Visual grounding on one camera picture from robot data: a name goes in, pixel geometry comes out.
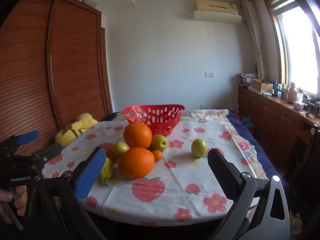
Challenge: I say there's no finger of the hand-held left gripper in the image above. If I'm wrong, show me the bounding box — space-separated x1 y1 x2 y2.
30 142 63 167
10 130 40 153

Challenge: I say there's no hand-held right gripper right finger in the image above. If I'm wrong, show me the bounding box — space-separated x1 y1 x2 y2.
207 148 290 240

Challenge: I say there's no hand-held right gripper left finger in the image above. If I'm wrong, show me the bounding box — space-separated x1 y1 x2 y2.
26 146 108 240

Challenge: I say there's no yellow orange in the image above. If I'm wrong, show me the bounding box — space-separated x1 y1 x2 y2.
99 157 114 187

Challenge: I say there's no green apple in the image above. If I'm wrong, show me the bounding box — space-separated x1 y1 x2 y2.
114 142 130 157
149 134 168 152
191 138 207 158

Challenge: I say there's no large orange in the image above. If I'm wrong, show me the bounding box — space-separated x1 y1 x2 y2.
123 123 152 149
118 147 155 180

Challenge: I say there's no red perforated plastic basket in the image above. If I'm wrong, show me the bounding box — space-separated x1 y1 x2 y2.
123 104 185 137

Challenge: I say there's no person's left hand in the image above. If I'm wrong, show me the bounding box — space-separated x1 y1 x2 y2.
0 184 27 224

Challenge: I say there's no yellow plush toy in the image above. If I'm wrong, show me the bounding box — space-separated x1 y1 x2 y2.
55 112 99 148

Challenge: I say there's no dark blue bed sheet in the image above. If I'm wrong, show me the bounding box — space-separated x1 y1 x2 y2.
226 109 293 195

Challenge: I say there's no white strawberry print cloth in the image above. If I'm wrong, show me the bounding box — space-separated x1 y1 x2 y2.
41 110 269 227

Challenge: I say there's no teal cloth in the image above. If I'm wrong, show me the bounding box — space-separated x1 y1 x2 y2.
241 116 254 128

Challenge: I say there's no low wooden cabinet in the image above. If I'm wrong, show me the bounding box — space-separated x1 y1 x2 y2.
237 85 320 180

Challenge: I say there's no wooden slatted wardrobe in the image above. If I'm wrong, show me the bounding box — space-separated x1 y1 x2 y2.
0 0 113 155

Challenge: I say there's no cardboard box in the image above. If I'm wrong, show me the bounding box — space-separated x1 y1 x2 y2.
251 79 273 94

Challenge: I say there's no stack of folded cloths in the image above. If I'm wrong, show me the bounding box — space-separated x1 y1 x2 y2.
240 73 257 85

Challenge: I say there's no pink bottle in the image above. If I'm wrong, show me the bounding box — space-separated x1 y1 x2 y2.
287 82 298 103

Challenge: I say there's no black metal device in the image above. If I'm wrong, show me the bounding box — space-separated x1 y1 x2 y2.
305 99 320 117

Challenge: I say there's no patterned curtain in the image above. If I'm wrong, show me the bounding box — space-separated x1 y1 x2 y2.
241 0 267 80

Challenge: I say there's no window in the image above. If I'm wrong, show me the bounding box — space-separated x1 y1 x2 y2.
262 0 320 98

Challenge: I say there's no wall air conditioner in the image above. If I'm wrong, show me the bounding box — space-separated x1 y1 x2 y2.
194 0 243 25

